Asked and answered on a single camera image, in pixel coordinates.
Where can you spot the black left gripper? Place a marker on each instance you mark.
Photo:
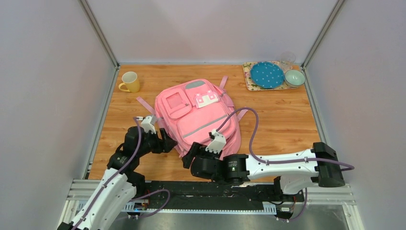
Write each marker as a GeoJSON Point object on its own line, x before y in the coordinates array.
{"type": "Point", "coordinates": [166, 144]}

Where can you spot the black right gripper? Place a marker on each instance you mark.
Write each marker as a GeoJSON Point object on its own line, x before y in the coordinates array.
{"type": "Point", "coordinates": [187, 159]}

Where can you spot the pink student backpack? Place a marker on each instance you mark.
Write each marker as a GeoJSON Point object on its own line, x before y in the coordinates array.
{"type": "Point", "coordinates": [189, 111]}

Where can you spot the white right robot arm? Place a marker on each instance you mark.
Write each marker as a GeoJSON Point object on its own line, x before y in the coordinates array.
{"type": "Point", "coordinates": [293, 172]}

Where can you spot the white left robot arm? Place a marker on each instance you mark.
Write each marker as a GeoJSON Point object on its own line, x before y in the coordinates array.
{"type": "Point", "coordinates": [120, 183]}

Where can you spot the yellow mug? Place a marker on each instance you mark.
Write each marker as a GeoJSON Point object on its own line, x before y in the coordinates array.
{"type": "Point", "coordinates": [130, 82]}

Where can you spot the floral placemat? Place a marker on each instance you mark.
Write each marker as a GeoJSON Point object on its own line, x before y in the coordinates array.
{"type": "Point", "coordinates": [251, 86]}

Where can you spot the blue polka dot plate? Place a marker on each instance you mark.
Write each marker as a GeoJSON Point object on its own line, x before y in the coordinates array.
{"type": "Point", "coordinates": [267, 75]}

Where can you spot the pale green bowl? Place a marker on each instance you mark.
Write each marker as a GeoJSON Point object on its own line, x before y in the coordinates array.
{"type": "Point", "coordinates": [294, 78]}

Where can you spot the clear drinking glass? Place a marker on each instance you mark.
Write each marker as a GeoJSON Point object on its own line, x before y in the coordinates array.
{"type": "Point", "coordinates": [287, 59]}

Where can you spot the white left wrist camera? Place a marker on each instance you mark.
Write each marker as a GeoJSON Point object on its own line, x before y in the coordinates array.
{"type": "Point", "coordinates": [147, 123]}

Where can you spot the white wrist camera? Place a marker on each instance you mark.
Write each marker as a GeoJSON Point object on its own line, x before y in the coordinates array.
{"type": "Point", "coordinates": [147, 123]}
{"type": "Point", "coordinates": [218, 141]}

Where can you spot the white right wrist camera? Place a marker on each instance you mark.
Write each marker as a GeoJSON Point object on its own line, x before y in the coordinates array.
{"type": "Point", "coordinates": [218, 141]}

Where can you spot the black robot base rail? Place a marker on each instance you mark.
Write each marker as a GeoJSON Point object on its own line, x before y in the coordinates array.
{"type": "Point", "coordinates": [212, 196]}

